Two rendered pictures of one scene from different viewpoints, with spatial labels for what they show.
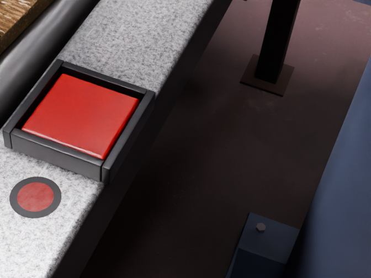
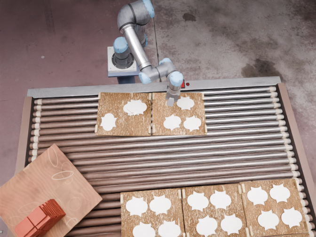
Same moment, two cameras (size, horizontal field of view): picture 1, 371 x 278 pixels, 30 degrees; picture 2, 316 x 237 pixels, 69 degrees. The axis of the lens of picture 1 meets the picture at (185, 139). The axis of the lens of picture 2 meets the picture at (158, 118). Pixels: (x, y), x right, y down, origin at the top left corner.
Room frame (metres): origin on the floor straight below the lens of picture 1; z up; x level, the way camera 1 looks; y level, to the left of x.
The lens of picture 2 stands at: (0.84, 0.84, 2.59)
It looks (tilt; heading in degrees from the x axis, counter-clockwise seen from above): 70 degrees down; 244
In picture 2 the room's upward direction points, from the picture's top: 8 degrees clockwise
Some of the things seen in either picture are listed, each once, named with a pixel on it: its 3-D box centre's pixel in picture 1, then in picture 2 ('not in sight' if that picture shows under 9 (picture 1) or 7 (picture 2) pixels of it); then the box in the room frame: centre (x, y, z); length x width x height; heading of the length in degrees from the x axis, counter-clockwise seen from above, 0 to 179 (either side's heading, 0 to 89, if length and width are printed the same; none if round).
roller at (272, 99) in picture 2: not in sight; (160, 106); (0.52, 0.20, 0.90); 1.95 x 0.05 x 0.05; 166
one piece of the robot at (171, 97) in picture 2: not in sight; (171, 95); (0.49, 0.27, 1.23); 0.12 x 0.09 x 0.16; 57
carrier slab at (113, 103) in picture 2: not in sight; (124, 113); (0.81, 0.18, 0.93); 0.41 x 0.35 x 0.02; 161
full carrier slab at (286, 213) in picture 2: not in sight; (273, 206); (0.03, 1.16, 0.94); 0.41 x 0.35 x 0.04; 165
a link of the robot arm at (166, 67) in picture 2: not in sight; (165, 68); (0.50, 0.16, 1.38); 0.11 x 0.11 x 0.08; 8
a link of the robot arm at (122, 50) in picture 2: not in sight; (122, 47); (0.68, -0.30, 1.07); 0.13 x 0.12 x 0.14; 8
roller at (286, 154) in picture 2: not in sight; (165, 163); (0.63, 0.64, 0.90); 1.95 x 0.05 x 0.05; 166
